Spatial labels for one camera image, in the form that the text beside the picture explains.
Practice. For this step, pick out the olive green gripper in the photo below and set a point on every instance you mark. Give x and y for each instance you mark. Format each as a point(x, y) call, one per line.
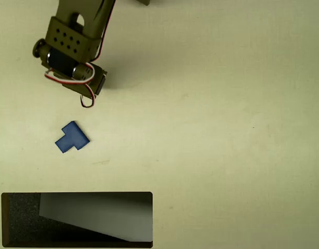
point(99, 83)

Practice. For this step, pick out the blue T-shaped block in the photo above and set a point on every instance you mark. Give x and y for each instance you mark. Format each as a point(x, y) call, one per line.
point(72, 137)

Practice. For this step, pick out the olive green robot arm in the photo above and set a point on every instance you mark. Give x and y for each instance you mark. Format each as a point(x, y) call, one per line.
point(68, 39)

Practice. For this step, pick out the dark rectangular bin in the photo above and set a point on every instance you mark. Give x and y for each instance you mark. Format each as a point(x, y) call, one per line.
point(76, 220)

